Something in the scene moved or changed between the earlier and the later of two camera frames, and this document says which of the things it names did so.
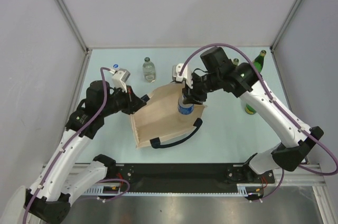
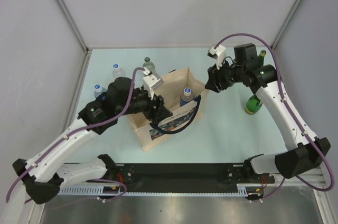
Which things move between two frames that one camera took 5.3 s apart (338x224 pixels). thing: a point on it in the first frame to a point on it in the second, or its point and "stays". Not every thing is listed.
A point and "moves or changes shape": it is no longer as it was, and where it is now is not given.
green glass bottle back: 259,61 stays
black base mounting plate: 139,178 stays
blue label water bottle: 185,109 moves or changes shape
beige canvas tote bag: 159,118 stays
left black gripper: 131,99 to 160,112
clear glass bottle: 149,70 stays
